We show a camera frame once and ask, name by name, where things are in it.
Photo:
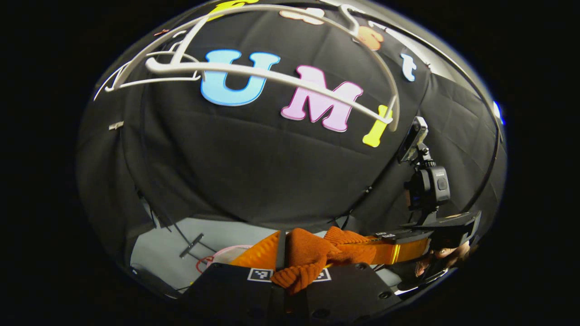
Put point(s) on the white plastic clothes hanger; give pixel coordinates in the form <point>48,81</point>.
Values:
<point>136,83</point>
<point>272,74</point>

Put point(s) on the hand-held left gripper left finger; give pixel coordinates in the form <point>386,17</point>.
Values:
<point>235,294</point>

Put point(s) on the pink plastic clip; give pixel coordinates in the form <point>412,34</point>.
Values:
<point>161,32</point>

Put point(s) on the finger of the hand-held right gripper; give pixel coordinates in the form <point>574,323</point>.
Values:
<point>408,251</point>

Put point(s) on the white plastic clip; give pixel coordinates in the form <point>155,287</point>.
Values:
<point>116,125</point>

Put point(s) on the white laundry hamper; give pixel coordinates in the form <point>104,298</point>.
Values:
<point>226,256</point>

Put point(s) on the grey metal rack foot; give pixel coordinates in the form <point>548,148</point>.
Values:
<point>191,245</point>

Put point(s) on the black clothes rail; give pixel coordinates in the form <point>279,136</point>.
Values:
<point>421,52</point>

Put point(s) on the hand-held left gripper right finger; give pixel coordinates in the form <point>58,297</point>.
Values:
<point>344,294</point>

